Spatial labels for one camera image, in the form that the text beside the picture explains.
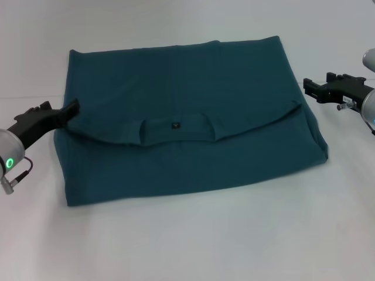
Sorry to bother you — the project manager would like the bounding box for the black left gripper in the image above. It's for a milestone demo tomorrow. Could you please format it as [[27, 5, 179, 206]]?
[[6, 98, 81, 150]]

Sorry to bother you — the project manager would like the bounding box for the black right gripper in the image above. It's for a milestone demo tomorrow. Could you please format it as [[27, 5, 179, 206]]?
[[302, 71, 373, 114]]

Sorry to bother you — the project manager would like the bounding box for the teal printed t-shirt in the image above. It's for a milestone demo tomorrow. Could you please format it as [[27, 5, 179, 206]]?
[[53, 35, 328, 208]]

